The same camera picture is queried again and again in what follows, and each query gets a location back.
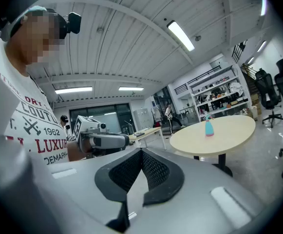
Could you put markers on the ceiling light panel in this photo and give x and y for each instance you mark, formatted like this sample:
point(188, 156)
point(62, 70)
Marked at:
point(73, 90)
point(180, 35)
point(261, 46)
point(263, 5)
point(131, 88)
point(250, 60)

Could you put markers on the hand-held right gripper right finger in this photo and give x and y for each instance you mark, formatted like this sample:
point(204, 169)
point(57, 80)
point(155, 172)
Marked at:
point(165, 174)

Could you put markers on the person's white printed shirt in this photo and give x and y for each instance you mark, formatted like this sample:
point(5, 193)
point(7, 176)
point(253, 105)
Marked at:
point(29, 121)

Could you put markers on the black head camera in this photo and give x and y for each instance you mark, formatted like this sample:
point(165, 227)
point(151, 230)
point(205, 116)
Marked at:
point(74, 23)

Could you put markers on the grey locker cabinet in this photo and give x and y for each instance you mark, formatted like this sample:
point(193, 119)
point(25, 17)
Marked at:
point(141, 119)

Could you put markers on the black staircase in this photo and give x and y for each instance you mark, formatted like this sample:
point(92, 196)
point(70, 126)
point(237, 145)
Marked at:
point(248, 82)

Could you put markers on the teal spray bottle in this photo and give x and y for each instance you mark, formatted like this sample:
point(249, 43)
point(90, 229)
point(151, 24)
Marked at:
point(209, 129)

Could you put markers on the ceiling smoke detector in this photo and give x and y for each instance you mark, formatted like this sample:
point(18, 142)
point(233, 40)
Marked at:
point(197, 38)

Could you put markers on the person's head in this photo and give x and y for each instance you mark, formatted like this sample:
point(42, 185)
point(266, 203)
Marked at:
point(34, 40)

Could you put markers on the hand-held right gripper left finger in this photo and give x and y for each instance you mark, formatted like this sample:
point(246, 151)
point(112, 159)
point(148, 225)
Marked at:
point(112, 179)

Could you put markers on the wooden desk with white legs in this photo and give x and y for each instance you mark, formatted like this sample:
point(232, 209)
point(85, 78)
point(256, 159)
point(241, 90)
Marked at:
point(146, 131)

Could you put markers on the white waste bin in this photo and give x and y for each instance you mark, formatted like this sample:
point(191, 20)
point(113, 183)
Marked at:
point(253, 112)

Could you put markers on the person's left forearm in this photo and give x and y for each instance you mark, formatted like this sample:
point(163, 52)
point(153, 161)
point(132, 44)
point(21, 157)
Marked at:
point(74, 151)

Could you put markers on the dark blue book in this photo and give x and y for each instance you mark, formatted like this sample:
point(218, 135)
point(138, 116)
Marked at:
point(138, 134)

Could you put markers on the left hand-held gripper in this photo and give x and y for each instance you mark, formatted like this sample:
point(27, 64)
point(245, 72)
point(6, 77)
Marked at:
point(85, 125)

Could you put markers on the stacked brown cardboard boxes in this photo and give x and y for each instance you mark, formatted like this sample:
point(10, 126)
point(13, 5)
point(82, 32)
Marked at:
point(256, 99)

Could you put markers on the white shelving unit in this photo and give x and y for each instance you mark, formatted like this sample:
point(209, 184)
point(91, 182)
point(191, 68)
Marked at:
point(214, 83)

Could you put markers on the white crumpled cloth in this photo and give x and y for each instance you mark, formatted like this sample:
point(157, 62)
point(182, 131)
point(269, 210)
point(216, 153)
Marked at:
point(235, 87)

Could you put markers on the light blue headband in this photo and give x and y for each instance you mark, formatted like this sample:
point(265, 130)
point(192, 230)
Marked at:
point(35, 8)

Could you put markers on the blue wall poster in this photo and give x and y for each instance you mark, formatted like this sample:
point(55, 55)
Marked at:
point(154, 103)

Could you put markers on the round beige table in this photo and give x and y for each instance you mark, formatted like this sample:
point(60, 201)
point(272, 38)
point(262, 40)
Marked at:
point(216, 142)

